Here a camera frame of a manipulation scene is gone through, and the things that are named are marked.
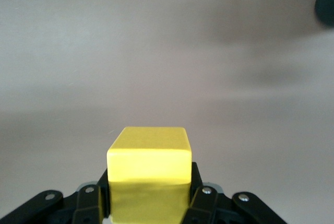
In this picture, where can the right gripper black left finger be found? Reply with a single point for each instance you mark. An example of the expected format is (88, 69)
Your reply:
(86, 203)

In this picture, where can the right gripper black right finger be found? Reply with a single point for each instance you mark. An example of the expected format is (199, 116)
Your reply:
(208, 205)

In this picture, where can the yellow wooden block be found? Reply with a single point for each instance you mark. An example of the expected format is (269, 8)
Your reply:
(148, 166)

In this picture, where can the brown paper table cover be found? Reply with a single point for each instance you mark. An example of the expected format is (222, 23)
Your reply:
(130, 51)

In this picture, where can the black rounded cylinder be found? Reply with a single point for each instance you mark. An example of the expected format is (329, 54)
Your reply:
(326, 7)

